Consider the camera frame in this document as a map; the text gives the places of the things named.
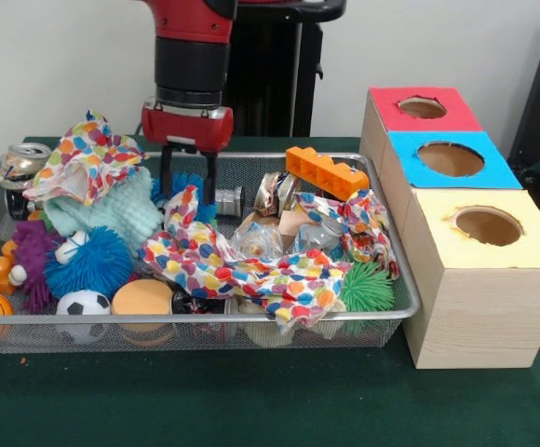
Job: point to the purple spiky toy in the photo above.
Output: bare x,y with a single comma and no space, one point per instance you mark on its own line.
30,256

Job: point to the blue spiky ball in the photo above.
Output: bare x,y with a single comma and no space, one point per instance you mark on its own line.
93,270

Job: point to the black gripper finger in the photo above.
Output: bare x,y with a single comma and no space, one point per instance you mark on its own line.
166,170
210,179

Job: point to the colourful dotted cloth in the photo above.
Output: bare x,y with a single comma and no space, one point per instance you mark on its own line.
88,149
260,274

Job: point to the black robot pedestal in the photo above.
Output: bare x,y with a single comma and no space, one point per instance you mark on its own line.
270,70

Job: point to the orange plastic building brick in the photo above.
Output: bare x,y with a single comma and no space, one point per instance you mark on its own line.
326,172

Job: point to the orange foam cylinder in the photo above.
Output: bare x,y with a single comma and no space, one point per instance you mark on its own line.
142,298

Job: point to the shallow metal mesh bin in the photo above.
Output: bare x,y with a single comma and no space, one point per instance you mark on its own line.
65,319

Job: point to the green spiky ball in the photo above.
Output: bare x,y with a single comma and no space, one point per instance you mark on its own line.
365,288

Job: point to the mint green knitted cloth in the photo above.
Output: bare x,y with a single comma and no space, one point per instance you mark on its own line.
121,209

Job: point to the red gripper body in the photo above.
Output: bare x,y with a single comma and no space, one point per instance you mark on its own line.
186,128

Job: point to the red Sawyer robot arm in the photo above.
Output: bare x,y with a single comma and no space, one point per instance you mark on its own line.
191,60

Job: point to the small soccer ball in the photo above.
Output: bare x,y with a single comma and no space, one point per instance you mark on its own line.
84,302

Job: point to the wooden box with three holes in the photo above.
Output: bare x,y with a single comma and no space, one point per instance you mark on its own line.
484,316

